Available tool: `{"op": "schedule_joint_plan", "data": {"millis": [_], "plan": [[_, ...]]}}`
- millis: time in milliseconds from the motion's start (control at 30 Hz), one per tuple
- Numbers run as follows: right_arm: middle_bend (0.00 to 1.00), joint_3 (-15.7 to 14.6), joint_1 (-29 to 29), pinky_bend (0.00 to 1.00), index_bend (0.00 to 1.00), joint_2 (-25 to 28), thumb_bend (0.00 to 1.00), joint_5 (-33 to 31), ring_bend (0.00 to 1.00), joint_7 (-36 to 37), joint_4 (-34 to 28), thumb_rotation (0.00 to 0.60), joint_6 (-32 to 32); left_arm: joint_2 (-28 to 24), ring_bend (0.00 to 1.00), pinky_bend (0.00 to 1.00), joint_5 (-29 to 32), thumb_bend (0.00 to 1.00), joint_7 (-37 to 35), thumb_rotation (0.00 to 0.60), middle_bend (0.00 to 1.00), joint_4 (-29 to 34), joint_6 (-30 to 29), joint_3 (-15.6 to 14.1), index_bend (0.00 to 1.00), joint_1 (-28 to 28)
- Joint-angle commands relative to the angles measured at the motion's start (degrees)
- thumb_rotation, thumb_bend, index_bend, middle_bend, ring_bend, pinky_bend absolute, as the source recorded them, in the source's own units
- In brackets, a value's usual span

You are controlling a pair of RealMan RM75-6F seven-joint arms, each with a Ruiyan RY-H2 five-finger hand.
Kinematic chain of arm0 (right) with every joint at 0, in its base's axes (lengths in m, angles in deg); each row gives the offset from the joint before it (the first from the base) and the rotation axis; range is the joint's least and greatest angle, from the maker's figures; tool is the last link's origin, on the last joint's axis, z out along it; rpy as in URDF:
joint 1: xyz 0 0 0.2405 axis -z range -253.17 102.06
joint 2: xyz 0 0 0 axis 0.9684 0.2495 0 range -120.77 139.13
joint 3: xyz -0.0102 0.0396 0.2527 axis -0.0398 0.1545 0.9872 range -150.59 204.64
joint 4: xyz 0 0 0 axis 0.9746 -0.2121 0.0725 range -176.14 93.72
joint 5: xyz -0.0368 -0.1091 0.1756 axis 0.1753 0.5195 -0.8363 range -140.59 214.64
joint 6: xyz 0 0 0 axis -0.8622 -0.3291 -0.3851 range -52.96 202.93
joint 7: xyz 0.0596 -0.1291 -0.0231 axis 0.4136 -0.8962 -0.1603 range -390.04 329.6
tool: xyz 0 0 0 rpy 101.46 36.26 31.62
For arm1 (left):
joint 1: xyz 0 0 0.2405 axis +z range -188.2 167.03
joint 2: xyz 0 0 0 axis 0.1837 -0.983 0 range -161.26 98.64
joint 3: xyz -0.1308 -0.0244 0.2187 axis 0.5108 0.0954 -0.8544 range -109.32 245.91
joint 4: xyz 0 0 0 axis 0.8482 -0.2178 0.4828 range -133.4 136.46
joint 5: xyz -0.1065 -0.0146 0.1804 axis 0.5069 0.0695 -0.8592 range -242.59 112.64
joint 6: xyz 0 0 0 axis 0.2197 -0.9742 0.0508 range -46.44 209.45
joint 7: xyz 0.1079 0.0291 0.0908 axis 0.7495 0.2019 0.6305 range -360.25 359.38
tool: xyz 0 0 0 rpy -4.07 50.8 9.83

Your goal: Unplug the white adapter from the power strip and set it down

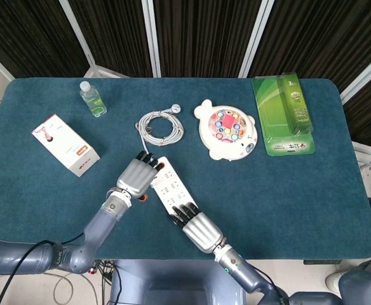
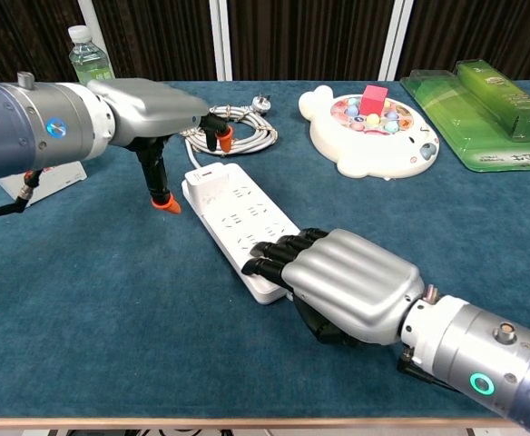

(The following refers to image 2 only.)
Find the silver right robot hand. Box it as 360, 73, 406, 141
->
240, 227, 426, 349

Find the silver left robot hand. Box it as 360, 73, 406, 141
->
86, 77, 235, 215

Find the white cube charger adapter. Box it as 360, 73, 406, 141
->
183, 163, 241, 205

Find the white power strip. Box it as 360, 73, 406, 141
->
181, 162, 305, 305

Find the clear green-label water bottle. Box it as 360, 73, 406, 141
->
67, 25, 115, 85

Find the white cardboard box red logo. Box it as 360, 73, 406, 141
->
0, 161, 88, 208

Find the cream seal-shaped fishing toy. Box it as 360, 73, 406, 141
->
298, 84, 441, 179

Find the red cube block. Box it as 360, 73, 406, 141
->
360, 84, 389, 114

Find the green plastic blister package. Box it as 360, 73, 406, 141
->
399, 58, 530, 173

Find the teal tablecloth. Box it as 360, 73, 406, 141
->
0, 80, 530, 420

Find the green rectangular box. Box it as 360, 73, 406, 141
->
455, 60, 530, 143

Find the white frame post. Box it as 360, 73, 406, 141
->
76, 0, 99, 83
377, 0, 415, 82
208, 0, 233, 82

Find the grey coiled power cable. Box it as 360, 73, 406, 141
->
179, 94, 279, 170

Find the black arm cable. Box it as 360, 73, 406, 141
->
0, 170, 44, 222

